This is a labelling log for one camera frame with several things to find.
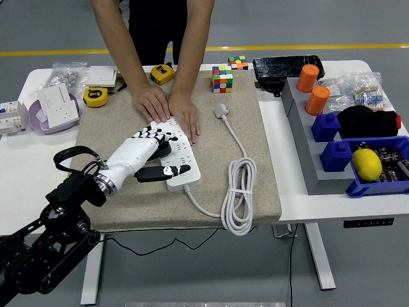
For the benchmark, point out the white wall switch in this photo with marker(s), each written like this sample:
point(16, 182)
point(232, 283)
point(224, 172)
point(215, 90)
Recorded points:
point(101, 76)

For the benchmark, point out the clear bag of small parts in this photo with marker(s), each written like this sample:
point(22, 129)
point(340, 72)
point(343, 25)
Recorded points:
point(335, 91)

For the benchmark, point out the white circuit breaker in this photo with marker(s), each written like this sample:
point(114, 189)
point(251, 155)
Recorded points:
point(12, 118)

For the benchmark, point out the white power strip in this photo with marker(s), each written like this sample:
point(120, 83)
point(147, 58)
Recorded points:
point(188, 182)

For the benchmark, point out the orange cylinder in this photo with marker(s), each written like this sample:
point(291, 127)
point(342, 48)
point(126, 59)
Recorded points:
point(317, 100)
point(307, 78)

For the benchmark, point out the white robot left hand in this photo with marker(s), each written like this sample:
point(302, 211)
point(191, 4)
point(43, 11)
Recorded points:
point(131, 156)

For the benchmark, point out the large colourful puzzle cube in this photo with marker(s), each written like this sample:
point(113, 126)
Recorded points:
point(222, 80)

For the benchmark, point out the white table leg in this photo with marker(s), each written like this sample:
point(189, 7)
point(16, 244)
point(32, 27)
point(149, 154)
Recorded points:
point(319, 256)
point(91, 278)

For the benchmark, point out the yellow lemon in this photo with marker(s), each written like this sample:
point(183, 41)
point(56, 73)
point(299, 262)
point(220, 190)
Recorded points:
point(367, 165)

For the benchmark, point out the black table control panel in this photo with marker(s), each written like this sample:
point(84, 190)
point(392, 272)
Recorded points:
point(367, 223)

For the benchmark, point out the grey-brown mat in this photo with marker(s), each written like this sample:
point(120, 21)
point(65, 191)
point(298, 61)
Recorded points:
point(143, 208)

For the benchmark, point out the black plastic-wrapped tray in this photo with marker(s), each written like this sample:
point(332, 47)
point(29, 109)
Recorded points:
point(278, 67)

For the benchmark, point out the white socket panel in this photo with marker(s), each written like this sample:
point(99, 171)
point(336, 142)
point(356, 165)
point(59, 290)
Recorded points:
point(64, 113)

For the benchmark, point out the grey under-table bracket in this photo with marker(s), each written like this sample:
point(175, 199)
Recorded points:
point(281, 231)

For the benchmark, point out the purple plate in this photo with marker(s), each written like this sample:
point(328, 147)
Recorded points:
point(57, 129)

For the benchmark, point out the person's left hand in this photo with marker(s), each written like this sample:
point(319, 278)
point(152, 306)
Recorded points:
point(185, 115)

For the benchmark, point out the person's right forearm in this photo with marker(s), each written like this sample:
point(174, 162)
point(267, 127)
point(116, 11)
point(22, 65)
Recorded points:
point(118, 38)

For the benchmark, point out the dark electronic components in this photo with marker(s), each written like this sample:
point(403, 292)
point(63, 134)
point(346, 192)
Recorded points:
point(391, 156)

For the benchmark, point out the person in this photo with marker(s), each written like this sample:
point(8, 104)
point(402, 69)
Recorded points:
point(156, 25)

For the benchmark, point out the person's left forearm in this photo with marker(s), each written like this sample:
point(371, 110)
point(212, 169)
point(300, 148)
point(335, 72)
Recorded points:
point(191, 41)

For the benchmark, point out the black cloth with red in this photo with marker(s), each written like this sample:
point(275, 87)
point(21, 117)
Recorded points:
point(367, 123)

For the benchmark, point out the white switch panel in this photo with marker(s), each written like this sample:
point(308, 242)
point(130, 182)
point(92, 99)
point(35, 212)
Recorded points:
point(54, 94)

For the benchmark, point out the blue block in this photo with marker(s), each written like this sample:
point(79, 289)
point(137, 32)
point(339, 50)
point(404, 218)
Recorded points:
point(325, 128)
point(335, 158)

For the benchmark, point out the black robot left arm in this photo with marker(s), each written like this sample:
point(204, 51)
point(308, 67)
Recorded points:
point(41, 252)

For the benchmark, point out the person's right hand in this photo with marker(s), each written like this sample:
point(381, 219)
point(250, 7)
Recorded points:
point(151, 102)

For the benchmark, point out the grey stepped stand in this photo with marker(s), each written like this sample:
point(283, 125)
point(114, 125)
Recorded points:
point(319, 179)

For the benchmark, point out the clear bag of screws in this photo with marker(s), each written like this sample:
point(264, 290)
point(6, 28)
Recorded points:
point(64, 76)

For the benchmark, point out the small colourful puzzle cube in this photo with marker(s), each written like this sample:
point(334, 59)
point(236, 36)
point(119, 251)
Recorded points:
point(238, 63)

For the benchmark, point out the clear bag of resistors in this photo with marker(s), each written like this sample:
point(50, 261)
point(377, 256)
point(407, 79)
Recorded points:
point(367, 96)

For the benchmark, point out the blue plastic bin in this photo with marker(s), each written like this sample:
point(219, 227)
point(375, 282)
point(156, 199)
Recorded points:
point(377, 189)

